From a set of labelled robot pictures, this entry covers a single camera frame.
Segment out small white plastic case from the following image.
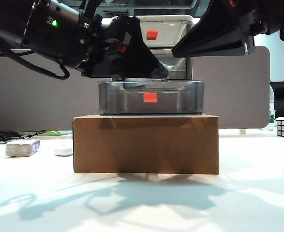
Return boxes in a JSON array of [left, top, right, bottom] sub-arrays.
[[53, 142, 74, 157]]

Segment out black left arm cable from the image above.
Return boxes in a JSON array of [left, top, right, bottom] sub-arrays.
[[0, 29, 71, 81]]

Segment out clear bottle green label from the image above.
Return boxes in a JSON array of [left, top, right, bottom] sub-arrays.
[[268, 86, 277, 131]]

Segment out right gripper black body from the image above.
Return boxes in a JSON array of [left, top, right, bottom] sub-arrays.
[[228, 0, 284, 37]]

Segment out white plastic drawer cabinet frame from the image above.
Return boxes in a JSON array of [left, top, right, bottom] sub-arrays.
[[111, 14, 194, 84]]

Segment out brown cardboard box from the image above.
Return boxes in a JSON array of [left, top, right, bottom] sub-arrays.
[[72, 114, 220, 175]]

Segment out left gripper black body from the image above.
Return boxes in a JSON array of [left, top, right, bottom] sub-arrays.
[[77, 14, 133, 71]]

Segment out white eraser purple sleeve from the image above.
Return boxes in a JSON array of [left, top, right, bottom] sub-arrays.
[[5, 138, 41, 158]]

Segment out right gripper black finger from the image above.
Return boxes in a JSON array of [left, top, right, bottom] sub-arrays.
[[171, 0, 256, 58]]

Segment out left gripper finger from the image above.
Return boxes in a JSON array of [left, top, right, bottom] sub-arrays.
[[75, 54, 123, 79], [121, 14, 170, 80]]

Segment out black cables on desk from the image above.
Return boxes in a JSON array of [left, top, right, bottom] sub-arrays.
[[0, 130, 47, 144]]

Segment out grey desk partition panel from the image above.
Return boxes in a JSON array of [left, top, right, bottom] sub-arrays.
[[0, 45, 271, 130]]

